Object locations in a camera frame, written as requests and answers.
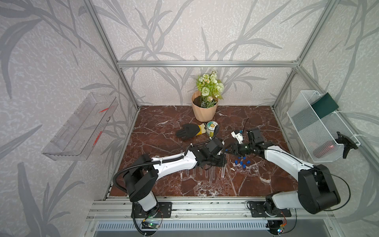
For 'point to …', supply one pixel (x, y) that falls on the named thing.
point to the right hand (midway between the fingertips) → (225, 150)
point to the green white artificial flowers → (210, 89)
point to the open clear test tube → (187, 172)
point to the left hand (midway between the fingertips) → (227, 163)
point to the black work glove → (188, 130)
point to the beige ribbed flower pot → (203, 114)
